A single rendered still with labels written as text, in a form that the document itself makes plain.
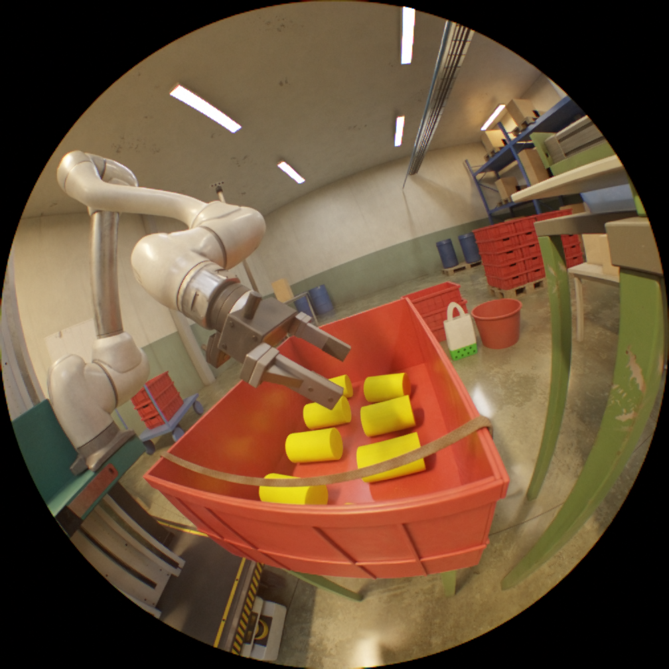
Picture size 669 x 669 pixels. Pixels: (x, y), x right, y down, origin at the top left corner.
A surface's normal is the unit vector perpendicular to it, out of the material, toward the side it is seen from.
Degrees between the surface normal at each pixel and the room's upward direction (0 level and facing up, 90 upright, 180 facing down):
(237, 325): 90
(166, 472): 90
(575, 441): 0
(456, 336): 85
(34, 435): 90
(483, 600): 0
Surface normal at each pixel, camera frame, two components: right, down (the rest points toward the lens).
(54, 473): 0.93, -0.34
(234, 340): -0.13, 0.29
